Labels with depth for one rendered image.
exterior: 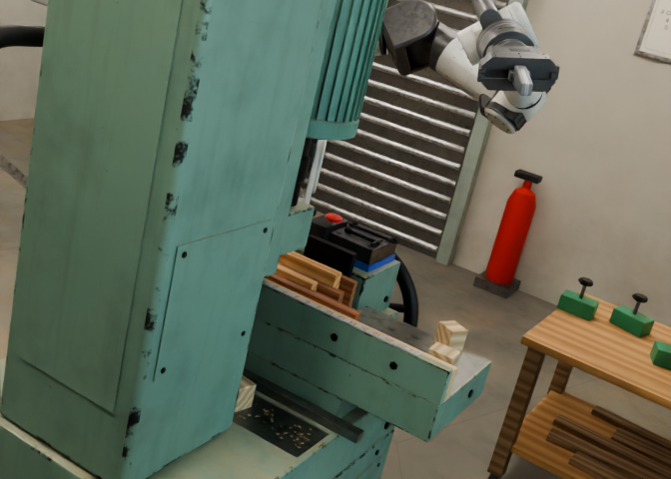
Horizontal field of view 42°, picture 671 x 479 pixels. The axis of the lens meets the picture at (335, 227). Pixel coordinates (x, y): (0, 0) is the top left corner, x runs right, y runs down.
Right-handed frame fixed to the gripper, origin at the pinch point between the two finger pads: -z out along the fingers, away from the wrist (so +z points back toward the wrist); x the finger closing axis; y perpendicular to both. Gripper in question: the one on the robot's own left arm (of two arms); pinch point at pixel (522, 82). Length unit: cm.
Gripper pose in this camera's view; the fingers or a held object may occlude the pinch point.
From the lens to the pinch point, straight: 139.1
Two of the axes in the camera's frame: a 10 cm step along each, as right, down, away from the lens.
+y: 0.4, -8.5, -5.2
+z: -0.2, -5.2, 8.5
